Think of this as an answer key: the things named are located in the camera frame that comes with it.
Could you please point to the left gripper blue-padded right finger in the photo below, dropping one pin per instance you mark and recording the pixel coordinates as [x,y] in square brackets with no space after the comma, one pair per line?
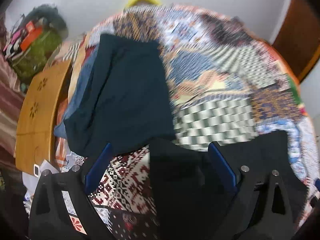
[227,171]

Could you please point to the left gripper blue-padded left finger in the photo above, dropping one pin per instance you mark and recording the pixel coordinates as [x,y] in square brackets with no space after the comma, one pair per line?
[94,169]

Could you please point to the black pants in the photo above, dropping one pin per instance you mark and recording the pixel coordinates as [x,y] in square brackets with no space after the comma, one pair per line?
[191,202]

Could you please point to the blue denim garment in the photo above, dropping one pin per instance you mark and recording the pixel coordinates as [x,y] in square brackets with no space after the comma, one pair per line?
[80,86]

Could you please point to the wooden board with paw cutouts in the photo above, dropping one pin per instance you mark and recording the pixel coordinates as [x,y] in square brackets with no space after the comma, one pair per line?
[35,139]

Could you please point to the patchwork patterned bedspread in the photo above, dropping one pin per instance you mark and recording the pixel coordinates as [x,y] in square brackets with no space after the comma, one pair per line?
[223,83]

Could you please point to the dark teal folded garment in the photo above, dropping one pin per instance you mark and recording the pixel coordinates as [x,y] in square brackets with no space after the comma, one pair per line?
[126,100]

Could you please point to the striped pink curtain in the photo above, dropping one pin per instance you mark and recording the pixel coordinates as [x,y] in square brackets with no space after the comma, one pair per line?
[11,104]

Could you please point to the green patterned bag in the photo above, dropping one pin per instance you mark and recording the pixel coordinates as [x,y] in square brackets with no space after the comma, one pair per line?
[34,59]

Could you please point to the orange box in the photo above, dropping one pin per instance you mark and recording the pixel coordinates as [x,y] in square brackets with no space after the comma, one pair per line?
[33,32]

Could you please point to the grey plush toy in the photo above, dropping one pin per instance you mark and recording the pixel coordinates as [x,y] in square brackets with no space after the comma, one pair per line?
[51,18]

